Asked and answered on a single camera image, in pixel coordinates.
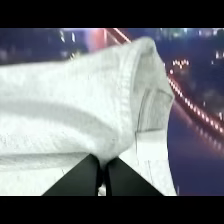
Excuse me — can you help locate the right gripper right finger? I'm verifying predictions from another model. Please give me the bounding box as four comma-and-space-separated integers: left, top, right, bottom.
104, 157, 165, 197

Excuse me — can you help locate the light grey garment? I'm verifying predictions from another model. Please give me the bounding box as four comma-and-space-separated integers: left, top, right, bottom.
0, 36, 178, 197

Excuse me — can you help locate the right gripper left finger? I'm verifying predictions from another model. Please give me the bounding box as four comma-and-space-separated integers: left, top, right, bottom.
42, 153, 102, 197

